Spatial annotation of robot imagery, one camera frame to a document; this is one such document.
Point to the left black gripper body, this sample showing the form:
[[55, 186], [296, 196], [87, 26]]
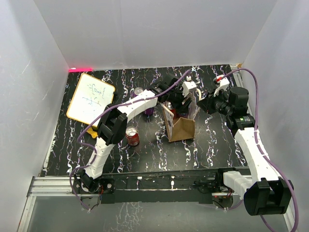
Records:
[[176, 98]]

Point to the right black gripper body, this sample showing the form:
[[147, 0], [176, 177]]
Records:
[[220, 105]]

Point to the brown canvas tote bag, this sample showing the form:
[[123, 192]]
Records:
[[181, 126]]

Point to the red cola can front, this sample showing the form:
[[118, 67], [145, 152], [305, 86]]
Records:
[[132, 136]]

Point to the red cola can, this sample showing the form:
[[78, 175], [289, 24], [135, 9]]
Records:
[[169, 106], [132, 136]]

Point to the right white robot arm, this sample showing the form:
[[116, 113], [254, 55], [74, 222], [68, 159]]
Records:
[[266, 192]]

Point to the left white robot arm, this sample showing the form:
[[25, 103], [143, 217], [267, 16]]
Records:
[[112, 123]]

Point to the purple Fanta can middle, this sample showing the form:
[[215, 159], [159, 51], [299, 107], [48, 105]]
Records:
[[149, 111]]

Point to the purple fanta can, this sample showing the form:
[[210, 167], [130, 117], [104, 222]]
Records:
[[137, 91], [149, 111]]

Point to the purple Fanta can rear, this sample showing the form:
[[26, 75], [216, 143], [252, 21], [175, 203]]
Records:
[[137, 91]]

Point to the yellow framed whiteboard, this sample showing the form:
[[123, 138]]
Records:
[[90, 99]]

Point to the pink tape strip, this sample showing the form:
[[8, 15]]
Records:
[[77, 70]]

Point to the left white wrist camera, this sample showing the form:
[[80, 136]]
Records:
[[188, 86]]

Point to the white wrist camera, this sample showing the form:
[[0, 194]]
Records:
[[222, 83], [188, 86]]

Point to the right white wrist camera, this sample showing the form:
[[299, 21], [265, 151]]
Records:
[[222, 83]]

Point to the black base frame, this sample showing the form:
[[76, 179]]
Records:
[[202, 186]]

